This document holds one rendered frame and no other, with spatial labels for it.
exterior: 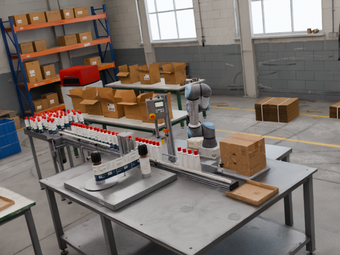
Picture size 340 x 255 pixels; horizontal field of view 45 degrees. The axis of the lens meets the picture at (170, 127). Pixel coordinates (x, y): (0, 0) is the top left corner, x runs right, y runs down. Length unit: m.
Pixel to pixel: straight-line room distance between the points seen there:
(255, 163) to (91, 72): 6.29
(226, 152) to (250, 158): 0.22
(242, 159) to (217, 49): 6.82
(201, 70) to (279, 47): 2.28
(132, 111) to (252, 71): 4.28
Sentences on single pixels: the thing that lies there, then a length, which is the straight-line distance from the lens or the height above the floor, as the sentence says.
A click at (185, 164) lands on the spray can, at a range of 3.62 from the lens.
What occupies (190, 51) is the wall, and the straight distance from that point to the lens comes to 10.65.
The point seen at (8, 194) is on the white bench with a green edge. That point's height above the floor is 0.80.
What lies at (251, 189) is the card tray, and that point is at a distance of 3.31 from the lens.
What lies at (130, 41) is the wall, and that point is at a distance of 12.22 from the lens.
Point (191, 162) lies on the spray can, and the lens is 3.56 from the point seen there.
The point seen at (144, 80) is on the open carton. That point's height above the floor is 0.86.
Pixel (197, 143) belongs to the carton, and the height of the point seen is 0.89.
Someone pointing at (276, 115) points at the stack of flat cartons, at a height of 0.13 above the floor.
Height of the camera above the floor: 2.30
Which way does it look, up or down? 17 degrees down
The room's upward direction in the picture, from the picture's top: 8 degrees counter-clockwise
